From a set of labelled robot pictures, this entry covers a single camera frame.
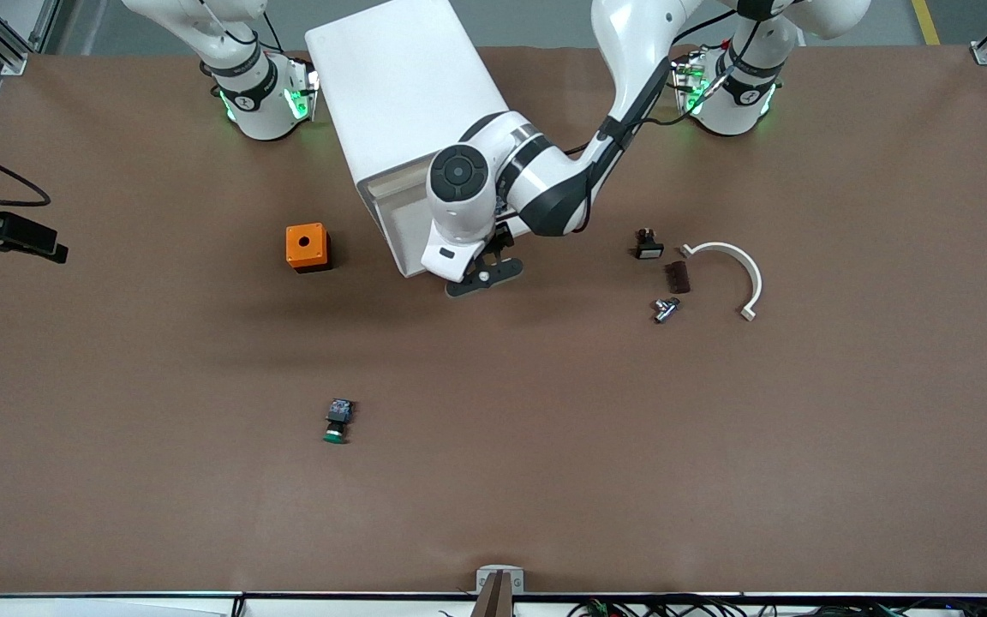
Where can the silver key switch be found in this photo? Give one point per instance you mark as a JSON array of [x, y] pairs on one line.
[[665, 311]]

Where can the brown terminal block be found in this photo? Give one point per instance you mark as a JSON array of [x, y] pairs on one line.
[[679, 278]]

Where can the black switch with white face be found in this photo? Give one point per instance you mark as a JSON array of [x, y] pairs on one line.
[[649, 249]]

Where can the orange box with hole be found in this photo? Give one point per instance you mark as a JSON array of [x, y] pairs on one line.
[[305, 244]]

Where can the white curved bracket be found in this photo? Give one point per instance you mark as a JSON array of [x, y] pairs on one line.
[[742, 261]]

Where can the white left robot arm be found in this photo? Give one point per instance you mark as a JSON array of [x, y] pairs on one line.
[[631, 34]]

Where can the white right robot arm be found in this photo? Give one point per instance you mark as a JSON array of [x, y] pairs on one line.
[[262, 111]]

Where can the green push button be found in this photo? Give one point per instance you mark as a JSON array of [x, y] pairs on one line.
[[337, 416]]

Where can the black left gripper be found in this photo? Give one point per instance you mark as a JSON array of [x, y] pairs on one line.
[[505, 239]]

